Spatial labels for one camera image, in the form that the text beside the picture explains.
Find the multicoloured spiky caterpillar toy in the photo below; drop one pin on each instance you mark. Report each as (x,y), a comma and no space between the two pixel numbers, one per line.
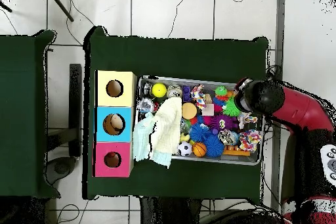
(220,94)

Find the multicoloured patchwork cloth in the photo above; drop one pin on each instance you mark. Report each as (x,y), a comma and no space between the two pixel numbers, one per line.
(198,96)

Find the cream and mint cloth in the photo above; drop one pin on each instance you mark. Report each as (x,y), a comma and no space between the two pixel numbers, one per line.
(165,129)

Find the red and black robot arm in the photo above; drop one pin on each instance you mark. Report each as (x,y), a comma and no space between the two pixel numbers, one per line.
(302,111)

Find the wooden box with three holes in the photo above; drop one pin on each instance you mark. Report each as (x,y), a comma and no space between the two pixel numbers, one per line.
(126,98)

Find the green spiky rubber toy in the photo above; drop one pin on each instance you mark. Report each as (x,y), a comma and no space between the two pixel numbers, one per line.
(231,108)

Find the plain wooden cube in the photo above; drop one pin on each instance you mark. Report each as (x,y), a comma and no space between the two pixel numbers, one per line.
(208,109)

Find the purple spiky rubber toy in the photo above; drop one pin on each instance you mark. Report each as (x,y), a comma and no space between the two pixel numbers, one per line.
(223,122)

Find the round orange sponge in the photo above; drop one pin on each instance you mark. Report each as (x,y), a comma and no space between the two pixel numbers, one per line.
(189,111)

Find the blue spiky rubber ball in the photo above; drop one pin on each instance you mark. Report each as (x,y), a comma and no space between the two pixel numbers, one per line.
(214,146)

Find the dark green tablecloth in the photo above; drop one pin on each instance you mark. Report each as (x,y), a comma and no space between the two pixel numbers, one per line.
(21,116)
(170,55)

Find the orange toy basketball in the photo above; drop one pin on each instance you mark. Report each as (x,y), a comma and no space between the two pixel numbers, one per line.
(199,149)

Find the yellow ball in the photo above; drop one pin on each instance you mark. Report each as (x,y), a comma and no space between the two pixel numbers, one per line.
(159,90)

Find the black and white soccer ball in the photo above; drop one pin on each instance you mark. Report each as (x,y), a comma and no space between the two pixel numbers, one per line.
(185,148)

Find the black monitor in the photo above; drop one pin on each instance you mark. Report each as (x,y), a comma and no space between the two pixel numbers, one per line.
(75,108)

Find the black tripod leg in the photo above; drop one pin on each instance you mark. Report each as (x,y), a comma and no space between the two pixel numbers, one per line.
(60,4)

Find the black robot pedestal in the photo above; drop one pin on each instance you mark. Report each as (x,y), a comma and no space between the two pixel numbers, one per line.
(170,213)

